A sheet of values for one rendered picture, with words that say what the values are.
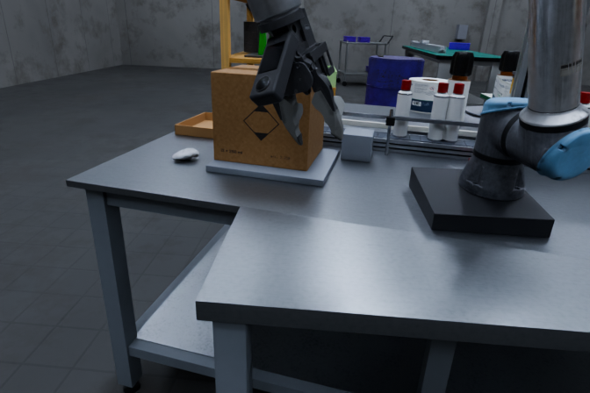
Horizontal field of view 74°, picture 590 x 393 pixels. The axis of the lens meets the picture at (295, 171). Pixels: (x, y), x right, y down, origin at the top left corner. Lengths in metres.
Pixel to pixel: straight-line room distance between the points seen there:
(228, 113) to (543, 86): 0.79
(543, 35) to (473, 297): 0.47
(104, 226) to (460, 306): 0.97
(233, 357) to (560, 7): 0.82
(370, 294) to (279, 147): 0.58
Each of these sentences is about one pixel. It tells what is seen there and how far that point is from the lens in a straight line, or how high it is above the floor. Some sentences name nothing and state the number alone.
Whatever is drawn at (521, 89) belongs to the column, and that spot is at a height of 1.10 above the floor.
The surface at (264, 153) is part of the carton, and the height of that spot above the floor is 0.89.
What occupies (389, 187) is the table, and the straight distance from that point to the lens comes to 1.15.
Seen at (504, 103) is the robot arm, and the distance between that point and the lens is 0.99.
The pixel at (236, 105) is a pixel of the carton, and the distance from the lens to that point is 1.17.
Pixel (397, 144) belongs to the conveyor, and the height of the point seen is 0.86.
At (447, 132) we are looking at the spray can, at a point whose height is 0.91.
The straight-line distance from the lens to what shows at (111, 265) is 1.35.
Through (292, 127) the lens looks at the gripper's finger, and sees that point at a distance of 0.67.
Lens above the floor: 1.26
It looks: 21 degrees down
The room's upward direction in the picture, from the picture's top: 2 degrees clockwise
